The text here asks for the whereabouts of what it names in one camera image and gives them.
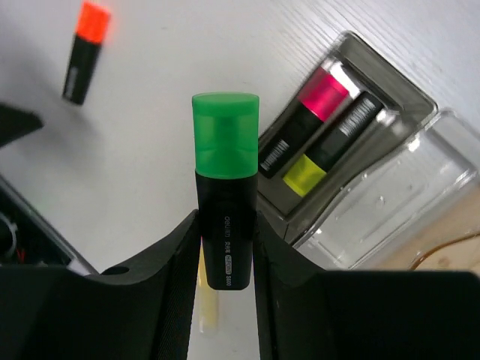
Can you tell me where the green cap black highlighter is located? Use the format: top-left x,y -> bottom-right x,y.
192,92 -> 260,291

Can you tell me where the pink cap black highlighter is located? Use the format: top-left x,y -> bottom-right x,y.
259,67 -> 349,179

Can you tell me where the clear plastic container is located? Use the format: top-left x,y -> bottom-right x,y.
295,109 -> 479,270

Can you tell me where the dark grey plastic container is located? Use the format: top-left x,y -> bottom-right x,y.
259,32 -> 437,244

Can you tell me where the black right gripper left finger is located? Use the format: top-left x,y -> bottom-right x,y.
1,211 -> 200,359

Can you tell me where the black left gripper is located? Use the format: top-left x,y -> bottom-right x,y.
0,103 -> 44,147

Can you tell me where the yellow cap black highlighter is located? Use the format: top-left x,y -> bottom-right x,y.
283,91 -> 384,197

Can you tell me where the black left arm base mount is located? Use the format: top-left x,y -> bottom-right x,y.
1,178 -> 76,266

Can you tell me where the orange cap black highlighter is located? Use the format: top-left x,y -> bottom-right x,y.
62,1 -> 110,106

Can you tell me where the yellow translucent glue stick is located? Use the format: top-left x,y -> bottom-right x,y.
197,244 -> 219,337

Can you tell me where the orange translucent plastic container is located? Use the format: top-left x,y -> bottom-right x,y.
377,186 -> 479,274

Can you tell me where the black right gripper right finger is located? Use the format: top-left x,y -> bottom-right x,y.
253,216 -> 479,359

